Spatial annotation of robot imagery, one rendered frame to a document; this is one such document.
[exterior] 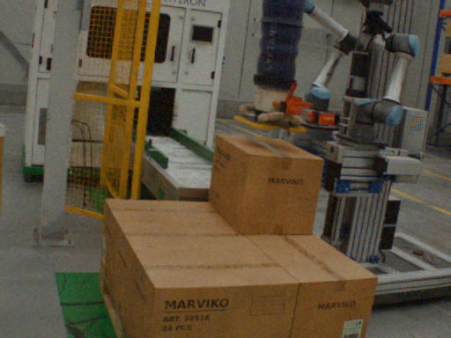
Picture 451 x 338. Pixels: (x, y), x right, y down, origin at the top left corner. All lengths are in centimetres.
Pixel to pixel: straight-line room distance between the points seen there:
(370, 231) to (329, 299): 128
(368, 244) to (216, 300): 168
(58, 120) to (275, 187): 167
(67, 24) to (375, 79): 199
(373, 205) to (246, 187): 108
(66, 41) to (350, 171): 199
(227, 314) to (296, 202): 87
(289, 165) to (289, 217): 27
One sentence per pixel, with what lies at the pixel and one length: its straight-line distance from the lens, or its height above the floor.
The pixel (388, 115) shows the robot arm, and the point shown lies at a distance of 314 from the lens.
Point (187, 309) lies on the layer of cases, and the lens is 219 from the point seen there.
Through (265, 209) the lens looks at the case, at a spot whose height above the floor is 67.
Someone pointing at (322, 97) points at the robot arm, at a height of 122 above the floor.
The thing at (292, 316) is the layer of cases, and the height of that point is 39.
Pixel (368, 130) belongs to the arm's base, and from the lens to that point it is 321.
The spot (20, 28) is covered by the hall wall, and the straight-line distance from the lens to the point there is 1191.
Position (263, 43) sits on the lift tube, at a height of 148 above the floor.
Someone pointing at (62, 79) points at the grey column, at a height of 113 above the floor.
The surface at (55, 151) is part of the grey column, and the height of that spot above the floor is 64.
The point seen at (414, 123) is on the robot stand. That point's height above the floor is 115.
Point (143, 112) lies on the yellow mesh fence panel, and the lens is 401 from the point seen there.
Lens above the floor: 139
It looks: 11 degrees down
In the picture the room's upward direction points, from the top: 7 degrees clockwise
